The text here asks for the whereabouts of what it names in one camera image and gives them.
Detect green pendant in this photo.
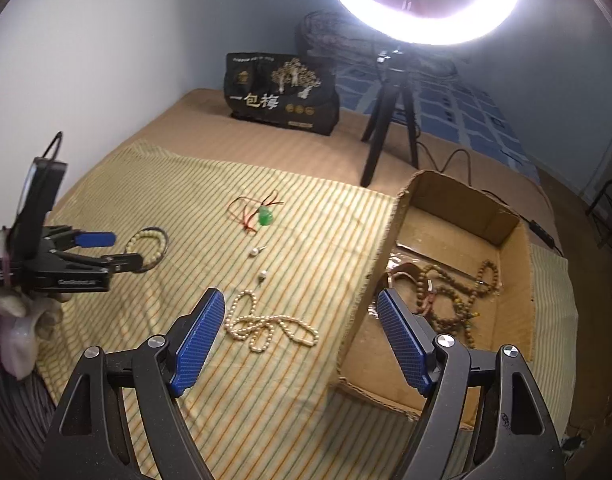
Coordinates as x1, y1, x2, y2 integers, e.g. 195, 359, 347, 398
229, 191, 286, 235

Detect dark brown wide bangle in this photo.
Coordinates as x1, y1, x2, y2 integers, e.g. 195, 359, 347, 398
385, 262, 425, 287

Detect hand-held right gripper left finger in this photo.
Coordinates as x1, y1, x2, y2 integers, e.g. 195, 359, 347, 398
38, 287, 226, 480

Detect black inline cable switch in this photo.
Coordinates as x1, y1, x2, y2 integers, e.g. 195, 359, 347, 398
530, 219, 558, 250

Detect yellow striped cloth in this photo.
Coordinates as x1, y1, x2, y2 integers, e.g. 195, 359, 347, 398
36, 140, 580, 480

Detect person's left hand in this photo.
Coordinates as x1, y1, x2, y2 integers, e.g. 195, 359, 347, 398
0, 227, 66, 380

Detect cardboard box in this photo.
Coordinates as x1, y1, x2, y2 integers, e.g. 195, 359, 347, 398
328, 170, 538, 429

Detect blue patterned bed sheet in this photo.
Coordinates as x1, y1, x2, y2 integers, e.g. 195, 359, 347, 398
335, 57, 543, 183

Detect black tripod stand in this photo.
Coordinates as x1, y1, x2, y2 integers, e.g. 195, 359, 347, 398
360, 46, 423, 189

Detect long pearl necklace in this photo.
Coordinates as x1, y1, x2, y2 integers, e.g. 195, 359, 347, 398
224, 289, 321, 354

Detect tan bed cover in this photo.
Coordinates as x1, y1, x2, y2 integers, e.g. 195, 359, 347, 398
38, 87, 589, 281

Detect black power cable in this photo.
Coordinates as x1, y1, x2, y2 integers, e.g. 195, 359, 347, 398
413, 141, 559, 251

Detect wooden bead bracelet bundle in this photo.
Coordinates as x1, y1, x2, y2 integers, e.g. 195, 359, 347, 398
419, 265, 483, 350

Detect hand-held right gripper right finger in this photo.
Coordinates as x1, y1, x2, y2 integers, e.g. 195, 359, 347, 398
377, 287, 567, 480

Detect dark striped fabric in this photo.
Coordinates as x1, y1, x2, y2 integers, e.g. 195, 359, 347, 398
0, 372, 59, 480

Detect black metal rack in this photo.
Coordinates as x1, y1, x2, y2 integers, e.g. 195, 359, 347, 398
585, 179, 612, 252

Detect black printed snack bag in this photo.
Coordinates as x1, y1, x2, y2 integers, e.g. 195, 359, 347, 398
222, 51, 341, 137

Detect pearl bead bracelet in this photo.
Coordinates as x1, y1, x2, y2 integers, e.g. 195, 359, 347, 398
123, 228, 168, 262

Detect white ring light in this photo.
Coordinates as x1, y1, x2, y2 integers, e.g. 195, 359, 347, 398
319, 0, 537, 46

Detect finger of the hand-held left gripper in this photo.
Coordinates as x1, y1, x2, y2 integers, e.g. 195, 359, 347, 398
61, 252, 144, 276
42, 225, 118, 251

